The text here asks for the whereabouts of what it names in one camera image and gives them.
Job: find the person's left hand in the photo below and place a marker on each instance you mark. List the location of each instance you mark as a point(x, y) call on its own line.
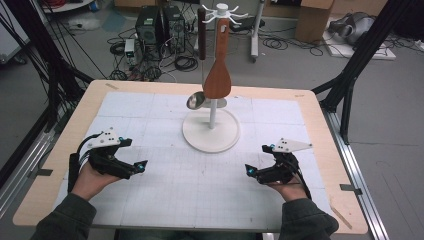
point(88, 183)

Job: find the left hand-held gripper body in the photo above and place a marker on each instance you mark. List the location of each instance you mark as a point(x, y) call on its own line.
point(106, 163)

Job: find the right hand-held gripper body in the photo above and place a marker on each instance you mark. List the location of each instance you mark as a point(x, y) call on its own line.
point(280, 173)

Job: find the black metal frame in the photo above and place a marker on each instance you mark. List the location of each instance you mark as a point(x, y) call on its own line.
point(360, 56)

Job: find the small white power supply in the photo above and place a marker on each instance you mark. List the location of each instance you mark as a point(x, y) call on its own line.
point(130, 50)

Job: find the aluminium rail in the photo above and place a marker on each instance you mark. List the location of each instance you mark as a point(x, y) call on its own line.
point(353, 160)
point(23, 166)

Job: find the metal spatula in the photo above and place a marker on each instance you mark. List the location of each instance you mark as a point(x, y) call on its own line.
point(222, 102)

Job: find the wooden rice paddle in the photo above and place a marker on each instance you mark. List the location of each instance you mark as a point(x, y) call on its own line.
point(218, 81)

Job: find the white utensil hook stand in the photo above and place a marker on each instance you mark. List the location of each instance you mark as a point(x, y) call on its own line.
point(213, 133)

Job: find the grey rounded device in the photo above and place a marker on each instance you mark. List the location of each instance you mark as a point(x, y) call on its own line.
point(353, 26)

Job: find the cardboard box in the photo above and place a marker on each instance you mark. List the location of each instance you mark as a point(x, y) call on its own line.
point(313, 23)

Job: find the white floor board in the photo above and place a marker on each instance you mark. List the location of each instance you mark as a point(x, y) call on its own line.
point(366, 51)

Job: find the black computer tower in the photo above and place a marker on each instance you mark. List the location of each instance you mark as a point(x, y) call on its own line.
point(147, 25)
point(174, 26)

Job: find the person's right hand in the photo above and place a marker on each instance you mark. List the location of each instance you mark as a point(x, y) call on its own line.
point(291, 191)

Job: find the black table bracket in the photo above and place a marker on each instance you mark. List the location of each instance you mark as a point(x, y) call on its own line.
point(350, 189)
point(41, 172)

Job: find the black floor box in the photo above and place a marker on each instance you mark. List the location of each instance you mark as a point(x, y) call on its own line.
point(248, 25)

